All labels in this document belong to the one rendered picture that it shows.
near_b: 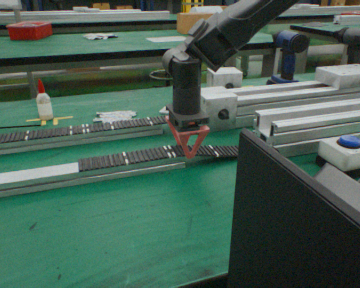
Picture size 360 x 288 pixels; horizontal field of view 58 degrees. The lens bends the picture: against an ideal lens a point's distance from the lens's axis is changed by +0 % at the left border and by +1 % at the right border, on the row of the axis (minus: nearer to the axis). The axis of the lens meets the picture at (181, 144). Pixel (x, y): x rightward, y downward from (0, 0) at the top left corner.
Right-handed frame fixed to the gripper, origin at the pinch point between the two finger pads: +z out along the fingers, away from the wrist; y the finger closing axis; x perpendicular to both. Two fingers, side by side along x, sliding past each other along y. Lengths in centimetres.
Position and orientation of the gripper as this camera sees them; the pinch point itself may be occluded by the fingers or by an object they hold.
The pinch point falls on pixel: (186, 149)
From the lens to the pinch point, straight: 71.7
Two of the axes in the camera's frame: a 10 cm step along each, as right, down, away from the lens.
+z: 0.0, 9.0, 4.4
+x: -9.5, 1.4, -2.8
